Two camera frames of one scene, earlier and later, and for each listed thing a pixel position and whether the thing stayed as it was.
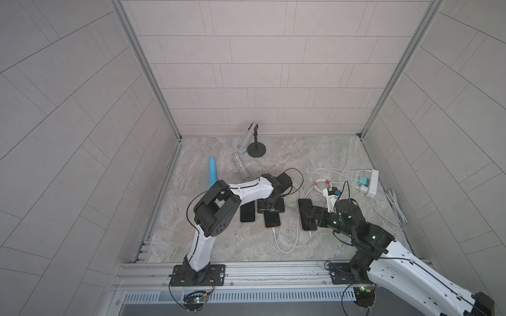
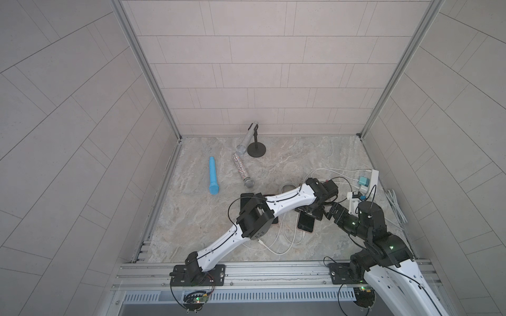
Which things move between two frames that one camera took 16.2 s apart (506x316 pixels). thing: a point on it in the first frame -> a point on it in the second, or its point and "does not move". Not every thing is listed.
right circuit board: [364, 296] does not move
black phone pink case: [307, 214] does not move
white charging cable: [253, 250] -> [273, 251]
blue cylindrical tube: [212, 172] does not move
